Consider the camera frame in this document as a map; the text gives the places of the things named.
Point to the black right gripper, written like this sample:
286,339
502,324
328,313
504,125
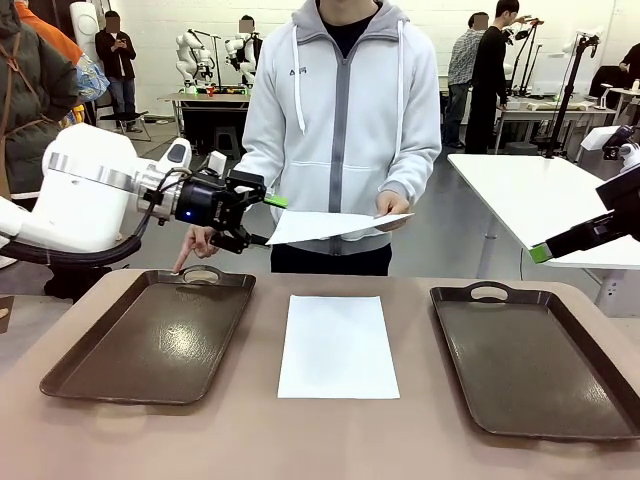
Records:
622,195

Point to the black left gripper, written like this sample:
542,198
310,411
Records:
200,205

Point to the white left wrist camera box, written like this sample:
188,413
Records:
217,161

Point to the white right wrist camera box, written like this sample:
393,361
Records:
597,137

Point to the small brown board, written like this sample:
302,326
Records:
6,315

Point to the bystander in black with phone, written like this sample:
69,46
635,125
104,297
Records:
116,55

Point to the orange clad mannequin figure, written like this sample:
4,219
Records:
90,75

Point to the black metal chair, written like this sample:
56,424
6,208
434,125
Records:
125,116

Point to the person's left hand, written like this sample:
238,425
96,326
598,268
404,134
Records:
392,205

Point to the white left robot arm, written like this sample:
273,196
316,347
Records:
85,200

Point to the grey background work table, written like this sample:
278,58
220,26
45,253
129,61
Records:
210,100

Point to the person's right hand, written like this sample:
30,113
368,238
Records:
200,240

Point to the white side table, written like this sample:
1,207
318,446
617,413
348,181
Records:
525,195

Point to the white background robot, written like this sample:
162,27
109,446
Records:
235,55
192,55

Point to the grey plastic stool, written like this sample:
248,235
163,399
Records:
226,142

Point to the tall bystander in black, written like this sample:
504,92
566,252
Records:
487,80

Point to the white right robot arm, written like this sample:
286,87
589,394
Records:
631,156

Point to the person's left forearm white sleeve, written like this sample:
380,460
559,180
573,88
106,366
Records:
415,170

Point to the black camera tripod stand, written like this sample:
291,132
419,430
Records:
567,100

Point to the bystander behind white robots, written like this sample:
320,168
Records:
246,24

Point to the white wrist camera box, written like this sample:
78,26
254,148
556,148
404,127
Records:
217,161
597,137

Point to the dark brown serving tray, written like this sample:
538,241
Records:
150,345
525,365

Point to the person's right forearm white sleeve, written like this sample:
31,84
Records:
257,150

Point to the white A4 paper sheet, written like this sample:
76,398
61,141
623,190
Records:
340,350
320,225

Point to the tall white air conditioner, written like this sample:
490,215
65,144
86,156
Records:
84,20

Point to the person in white hoodie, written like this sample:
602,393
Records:
340,125

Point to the bystander in plaid shirt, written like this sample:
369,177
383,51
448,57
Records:
462,65

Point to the long grey background table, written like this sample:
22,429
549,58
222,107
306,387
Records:
550,111

